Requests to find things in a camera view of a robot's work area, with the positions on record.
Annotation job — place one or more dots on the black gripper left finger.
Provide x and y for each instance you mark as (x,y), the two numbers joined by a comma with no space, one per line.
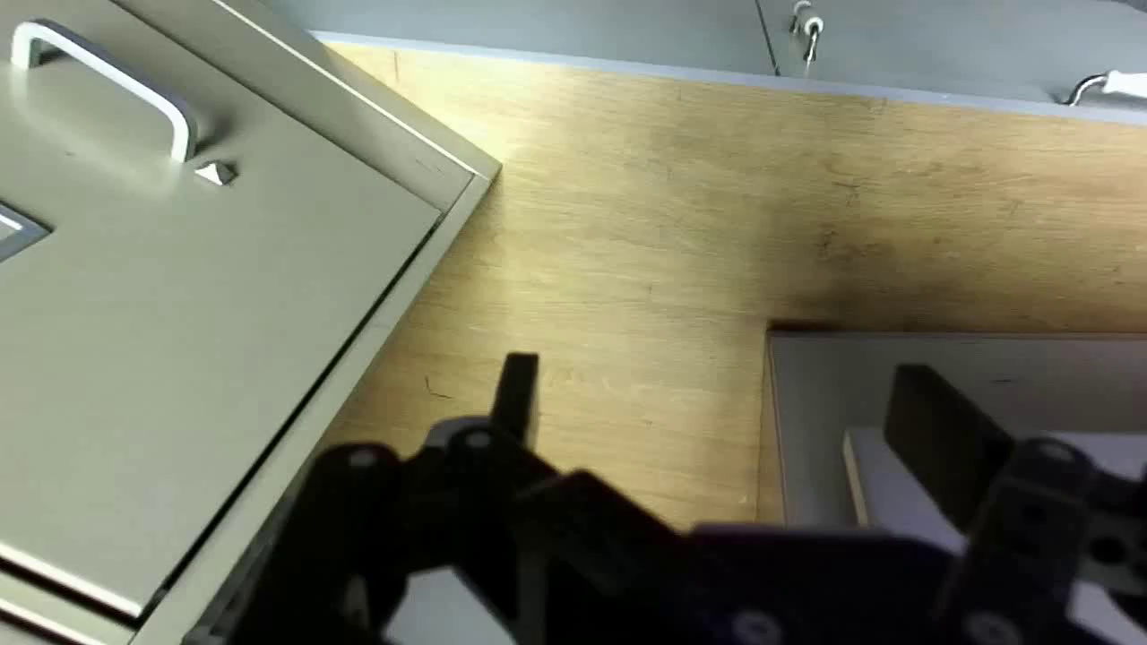
(512,400)

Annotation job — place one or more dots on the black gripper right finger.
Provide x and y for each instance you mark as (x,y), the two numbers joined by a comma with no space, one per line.
(945,433)

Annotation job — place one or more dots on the grey drawer with label holder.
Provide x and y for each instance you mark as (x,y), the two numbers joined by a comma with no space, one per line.
(201,334)

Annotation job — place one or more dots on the small grey metal file cabinet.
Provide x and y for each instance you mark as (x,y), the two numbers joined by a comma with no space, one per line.
(358,130)

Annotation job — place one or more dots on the light grey side desk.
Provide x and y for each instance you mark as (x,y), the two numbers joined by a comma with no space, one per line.
(824,394)

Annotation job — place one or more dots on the small metal key lock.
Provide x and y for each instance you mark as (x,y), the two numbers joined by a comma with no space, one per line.
(808,31)

